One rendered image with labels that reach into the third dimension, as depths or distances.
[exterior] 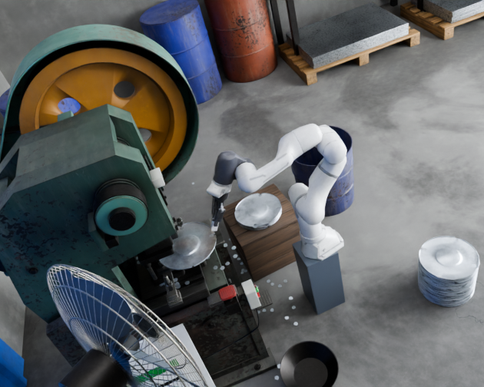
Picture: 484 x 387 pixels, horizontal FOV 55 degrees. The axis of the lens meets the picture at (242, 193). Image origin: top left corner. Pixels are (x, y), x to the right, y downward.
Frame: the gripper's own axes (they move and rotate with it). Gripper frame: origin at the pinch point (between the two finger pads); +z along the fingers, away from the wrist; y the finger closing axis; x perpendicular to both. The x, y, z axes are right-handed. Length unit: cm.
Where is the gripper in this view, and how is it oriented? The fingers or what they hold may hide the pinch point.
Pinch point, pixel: (214, 224)
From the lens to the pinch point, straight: 218.2
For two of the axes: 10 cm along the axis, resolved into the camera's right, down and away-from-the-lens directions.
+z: -1.7, 8.1, 5.6
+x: -9.3, 0.5, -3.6
